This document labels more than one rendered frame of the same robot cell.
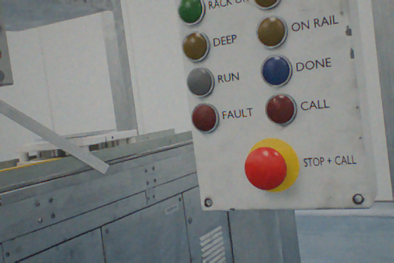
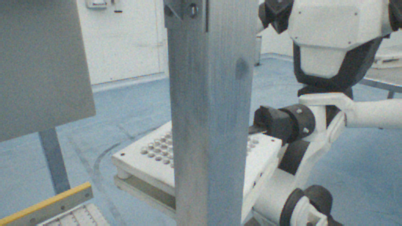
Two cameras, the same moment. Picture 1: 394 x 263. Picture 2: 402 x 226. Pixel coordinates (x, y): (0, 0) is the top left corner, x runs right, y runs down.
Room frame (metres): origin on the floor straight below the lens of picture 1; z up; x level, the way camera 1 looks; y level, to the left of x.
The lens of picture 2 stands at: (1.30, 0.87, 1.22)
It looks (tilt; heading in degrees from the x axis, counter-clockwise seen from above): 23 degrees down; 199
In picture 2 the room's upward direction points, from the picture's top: straight up
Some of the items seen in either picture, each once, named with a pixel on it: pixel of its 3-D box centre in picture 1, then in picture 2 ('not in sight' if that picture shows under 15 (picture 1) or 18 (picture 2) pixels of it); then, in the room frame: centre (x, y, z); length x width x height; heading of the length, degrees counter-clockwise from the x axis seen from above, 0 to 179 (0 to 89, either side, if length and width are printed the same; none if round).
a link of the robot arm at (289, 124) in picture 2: not in sight; (279, 128); (0.72, 0.86, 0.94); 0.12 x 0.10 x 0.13; 144
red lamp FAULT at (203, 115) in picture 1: (204, 117); not in sight; (0.53, 0.00, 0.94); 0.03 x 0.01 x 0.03; 62
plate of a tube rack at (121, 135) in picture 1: (78, 140); not in sight; (1.53, 0.36, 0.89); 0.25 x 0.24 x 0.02; 62
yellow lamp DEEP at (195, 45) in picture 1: (195, 46); not in sight; (0.53, 0.00, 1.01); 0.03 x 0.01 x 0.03; 62
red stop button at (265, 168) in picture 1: (270, 166); not in sight; (0.50, -0.06, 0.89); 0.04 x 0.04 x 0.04; 62
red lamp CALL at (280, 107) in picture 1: (280, 109); not in sight; (0.49, -0.08, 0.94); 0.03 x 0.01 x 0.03; 62
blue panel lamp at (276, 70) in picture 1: (275, 70); not in sight; (0.49, -0.08, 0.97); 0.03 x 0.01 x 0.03; 62
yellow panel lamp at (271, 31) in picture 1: (271, 31); not in sight; (0.49, -0.08, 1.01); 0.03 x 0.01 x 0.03; 62
